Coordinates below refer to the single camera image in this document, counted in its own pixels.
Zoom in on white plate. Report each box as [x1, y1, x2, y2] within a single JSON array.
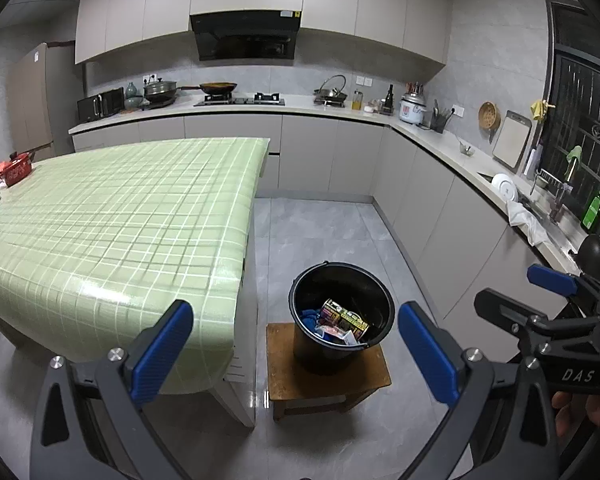
[[491, 173, 518, 206]]

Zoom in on green bottle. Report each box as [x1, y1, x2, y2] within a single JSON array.
[[581, 185, 600, 233]]

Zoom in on black range hood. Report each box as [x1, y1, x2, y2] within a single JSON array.
[[190, 9, 302, 62]]

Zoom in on round bamboo basket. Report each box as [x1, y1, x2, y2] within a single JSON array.
[[478, 101, 501, 133]]

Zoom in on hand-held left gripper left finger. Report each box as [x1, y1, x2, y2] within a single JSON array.
[[29, 300, 201, 480]]

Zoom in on dark wok with lid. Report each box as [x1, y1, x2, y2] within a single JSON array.
[[143, 77, 181, 106]]

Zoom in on white dish cloth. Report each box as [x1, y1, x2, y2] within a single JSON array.
[[506, 199, 551, 248]]

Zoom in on red basket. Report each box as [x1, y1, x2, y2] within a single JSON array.
[[0, 151, 35, 187]]

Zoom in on white rice cooker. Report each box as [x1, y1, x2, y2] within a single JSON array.
[[399, 92, 427, 126]]

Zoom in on dark barred window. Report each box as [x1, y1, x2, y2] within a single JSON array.
[[542, 0, 600, 221]]

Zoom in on green rag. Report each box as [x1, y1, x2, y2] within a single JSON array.
[[565, 145, 583, 181]]

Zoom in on grey lower kitchen cabinets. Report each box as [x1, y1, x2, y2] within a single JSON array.
[[69, 105, 600, 356]]

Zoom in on grey cutting board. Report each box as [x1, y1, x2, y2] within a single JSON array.
[[492, 110, 532, 170]]

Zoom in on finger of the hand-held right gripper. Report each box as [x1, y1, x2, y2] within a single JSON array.
[[473, 287, 551, 357], [526, 264, 600, 318]]

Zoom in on metal faucet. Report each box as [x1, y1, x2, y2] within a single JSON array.
[[550, 180, 573, 222]]

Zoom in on dark utensil holder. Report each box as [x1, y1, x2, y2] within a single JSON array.
[[430, 100, 453, 133]]

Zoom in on blue cloth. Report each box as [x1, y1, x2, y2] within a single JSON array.
[[300, 310, 351, 346]]

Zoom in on black gas stove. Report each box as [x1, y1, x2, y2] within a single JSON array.
[[194, 92, 286, 107]]

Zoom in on black round object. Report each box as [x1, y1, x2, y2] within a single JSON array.
[[577, 234, 600, 281]]

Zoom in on black bucket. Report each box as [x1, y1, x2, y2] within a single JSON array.
[[287, 261, 397, 376]]

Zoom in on black microwave oven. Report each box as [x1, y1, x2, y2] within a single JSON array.
[[76, 87, 125, 123]]

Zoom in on beige refrigerator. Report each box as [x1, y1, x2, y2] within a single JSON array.
[[6, 42, 86, 161]]

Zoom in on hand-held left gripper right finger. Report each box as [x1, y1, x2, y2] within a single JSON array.
[[397, 301, 576, 480]]

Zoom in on wooden stool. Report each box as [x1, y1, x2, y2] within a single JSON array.
[[266, 322, 392, 422]]

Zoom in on person's right hand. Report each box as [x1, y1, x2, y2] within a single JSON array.
[[551, 390, 600, 439]]

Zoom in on wok with glass lid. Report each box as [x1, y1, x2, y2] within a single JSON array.
[[313, 74, 350, 108]]

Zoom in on green and yellow spray can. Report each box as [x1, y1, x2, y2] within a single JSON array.
[[316, 299, 371, 346]]

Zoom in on frying pan with handle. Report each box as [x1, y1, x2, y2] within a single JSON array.
[[180, 81, 238, 96]]

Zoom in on metal dish rack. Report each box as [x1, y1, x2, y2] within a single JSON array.
[[532, 169, 576, 196]]

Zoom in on green checkered tablecloth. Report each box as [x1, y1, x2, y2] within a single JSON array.
[[0, 137, 272, 396]]

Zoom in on beige upper kitchen cabinets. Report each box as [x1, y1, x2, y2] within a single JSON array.
[[75, 0, 453, 66]]

